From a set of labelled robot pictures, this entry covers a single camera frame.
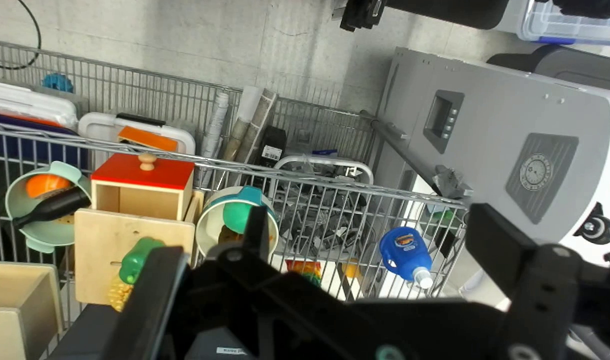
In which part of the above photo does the bundle of long rods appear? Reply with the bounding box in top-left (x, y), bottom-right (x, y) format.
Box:
top-left (202, 85), bottom-right (280, 162)

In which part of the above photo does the wooden chest with red drawer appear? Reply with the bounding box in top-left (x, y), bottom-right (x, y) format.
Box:
top-left (72, 151), bottom-right (207, 307)

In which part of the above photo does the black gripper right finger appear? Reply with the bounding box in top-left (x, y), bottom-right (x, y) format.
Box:
top-left (464, 201), bottom-right (583, 360)

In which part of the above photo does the small blue object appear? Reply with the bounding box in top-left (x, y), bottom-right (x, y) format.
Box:
top-left (42, 69), bottom-right (76, 96)

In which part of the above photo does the clear plastic tub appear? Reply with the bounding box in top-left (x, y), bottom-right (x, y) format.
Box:
top-left (516, 0), bottom-right (610, 47)

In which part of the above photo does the black stand base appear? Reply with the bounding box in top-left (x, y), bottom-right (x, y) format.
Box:
top-left (339, 0), bottom-right (512, 33)

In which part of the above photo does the blue detergent bottle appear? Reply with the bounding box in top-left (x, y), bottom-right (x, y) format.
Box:
top-left (379, 225), bottom-right (437, 292)

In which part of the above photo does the grey plastic tote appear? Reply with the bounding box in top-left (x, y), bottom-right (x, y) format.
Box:
top-left (50, 301), bottom-right (153, 360)

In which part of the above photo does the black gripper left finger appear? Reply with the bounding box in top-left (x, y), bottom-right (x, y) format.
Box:
top-left (103, 246), bottom-right (191, 360)

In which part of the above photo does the wire basket with grey parts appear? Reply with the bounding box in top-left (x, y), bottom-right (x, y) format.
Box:
top-left (271, 156), bottom-right (379, 268)

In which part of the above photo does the white grey machine housing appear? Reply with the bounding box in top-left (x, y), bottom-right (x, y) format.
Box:
top-left (373, 45), bottom-right (610, 270)

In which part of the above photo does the small black box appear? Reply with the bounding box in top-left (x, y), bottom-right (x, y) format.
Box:
top-left (252, 123), bottom-right (290, 167)

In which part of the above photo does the green toy pepper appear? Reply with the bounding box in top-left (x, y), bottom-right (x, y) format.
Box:
top-left (119, 235), bottom-right (166, 285)

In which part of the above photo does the metal wire shelf rack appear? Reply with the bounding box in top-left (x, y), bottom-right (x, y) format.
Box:
top-left (0, 35), bottom-right (472, 360)

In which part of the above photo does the light wooden box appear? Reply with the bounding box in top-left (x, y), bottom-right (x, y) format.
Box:
top-left (0, 260), bottom-right (66, 360)

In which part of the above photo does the orange toy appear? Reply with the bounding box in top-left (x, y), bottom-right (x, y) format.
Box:
top-left (22, 174), bottom-right (72, 199)

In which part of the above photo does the black floor cable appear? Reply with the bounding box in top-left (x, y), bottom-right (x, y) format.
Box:
top-left (0, 0), bottom-right (44, 71)

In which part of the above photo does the white pot with teal band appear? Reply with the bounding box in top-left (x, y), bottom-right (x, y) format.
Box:
top-left (195, 184), bottom-right (282, 266)

